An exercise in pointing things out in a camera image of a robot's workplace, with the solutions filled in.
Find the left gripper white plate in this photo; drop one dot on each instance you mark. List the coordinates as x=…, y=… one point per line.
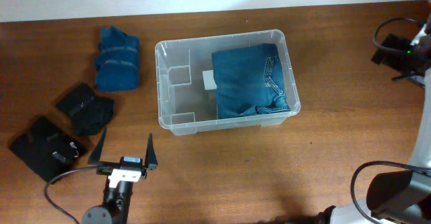
x=150, y=161

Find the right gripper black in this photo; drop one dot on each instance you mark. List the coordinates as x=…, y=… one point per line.
x=392, y=60

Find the dark blue taped knit garment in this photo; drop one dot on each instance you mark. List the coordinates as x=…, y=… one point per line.
x=117, y=65

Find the medium blue jeans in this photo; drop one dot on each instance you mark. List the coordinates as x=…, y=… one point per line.
x=249, y=81

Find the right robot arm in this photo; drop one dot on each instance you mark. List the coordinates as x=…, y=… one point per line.
x=401, y=195

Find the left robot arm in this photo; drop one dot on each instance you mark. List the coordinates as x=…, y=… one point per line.
x=118, y=188

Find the small black folded garment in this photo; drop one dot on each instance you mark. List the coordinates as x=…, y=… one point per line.
x=88, y=113

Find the large black folded garment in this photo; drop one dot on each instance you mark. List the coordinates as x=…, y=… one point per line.
x=46, y=149

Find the clear plastic storage bin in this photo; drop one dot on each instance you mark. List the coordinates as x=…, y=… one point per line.
x=185, y=107

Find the white label in bin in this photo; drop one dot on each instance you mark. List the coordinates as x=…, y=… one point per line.
x=208, y=80

